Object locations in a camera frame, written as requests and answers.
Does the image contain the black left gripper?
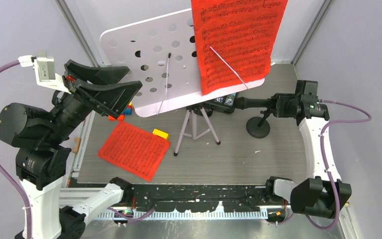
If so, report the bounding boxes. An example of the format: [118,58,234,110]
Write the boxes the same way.
[46,57,144,140]

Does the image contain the lilac tripod music stand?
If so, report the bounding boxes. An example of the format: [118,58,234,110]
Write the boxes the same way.
[99,8,266,157]

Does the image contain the red sheet music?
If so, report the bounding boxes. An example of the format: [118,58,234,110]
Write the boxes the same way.
[191,0,287,95]
[97,121,171,182]

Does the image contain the black microphone plain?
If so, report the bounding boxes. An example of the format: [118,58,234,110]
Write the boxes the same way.
[233,97,276,110]

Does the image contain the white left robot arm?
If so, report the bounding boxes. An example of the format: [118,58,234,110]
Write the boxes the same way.
[0,56,142,239]

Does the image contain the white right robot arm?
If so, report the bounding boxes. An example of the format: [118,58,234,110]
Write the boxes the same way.
[264,80,352,219]

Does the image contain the blue toy brick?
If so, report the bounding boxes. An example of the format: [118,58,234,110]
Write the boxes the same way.
[122,106,133,116]

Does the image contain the orange flat toy brick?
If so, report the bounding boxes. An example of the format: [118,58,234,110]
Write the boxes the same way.
[108,115,125,121]

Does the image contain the black poker chip case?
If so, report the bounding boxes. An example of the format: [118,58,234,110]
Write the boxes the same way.
[203,93,238,114]

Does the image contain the small yellow block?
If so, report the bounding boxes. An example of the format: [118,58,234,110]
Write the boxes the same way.
[152,128,169,140]

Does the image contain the wooden block on rail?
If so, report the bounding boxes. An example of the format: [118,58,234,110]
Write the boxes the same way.
[72,137,82,154]

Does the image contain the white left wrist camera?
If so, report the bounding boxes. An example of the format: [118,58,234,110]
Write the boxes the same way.
[17,51,70,94]

